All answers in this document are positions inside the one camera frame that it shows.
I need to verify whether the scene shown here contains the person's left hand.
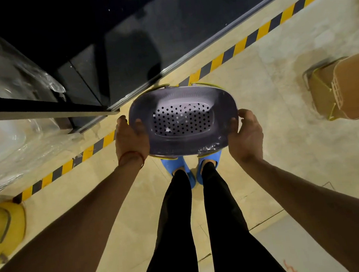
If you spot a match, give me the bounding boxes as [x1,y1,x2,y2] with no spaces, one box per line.
[111,112,154,172]

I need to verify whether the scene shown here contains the person's right hand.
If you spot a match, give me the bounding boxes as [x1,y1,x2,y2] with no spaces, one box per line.
[224,106,268,167]

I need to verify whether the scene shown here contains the purple plastic basket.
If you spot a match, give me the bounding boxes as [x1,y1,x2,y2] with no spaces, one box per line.
[124,75,244,165]

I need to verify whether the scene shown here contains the black metal shelf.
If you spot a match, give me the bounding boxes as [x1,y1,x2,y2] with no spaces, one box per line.
[0,0,352,144]

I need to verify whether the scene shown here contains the tan plastic basket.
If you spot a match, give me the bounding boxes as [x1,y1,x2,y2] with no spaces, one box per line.
[300,52,359,126]

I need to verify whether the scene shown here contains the yellow plastic basket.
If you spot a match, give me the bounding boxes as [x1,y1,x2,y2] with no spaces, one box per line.
[0,199,33,272]

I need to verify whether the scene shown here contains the person's left forearm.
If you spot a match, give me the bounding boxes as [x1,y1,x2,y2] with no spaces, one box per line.
[0,158,159,272]

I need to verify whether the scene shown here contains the person's right forearm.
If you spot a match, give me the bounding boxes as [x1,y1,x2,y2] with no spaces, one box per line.
[237,141,359,272]

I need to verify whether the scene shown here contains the blue slipper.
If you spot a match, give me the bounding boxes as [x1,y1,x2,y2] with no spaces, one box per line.
[193,150,226,186]
[160,154,197,192]

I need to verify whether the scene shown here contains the black trousers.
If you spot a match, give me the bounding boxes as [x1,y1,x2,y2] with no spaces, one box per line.
[122,153,293,272]

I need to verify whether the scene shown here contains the red string bracelet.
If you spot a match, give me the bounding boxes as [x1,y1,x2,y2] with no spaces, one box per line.
[116,149,146,172]

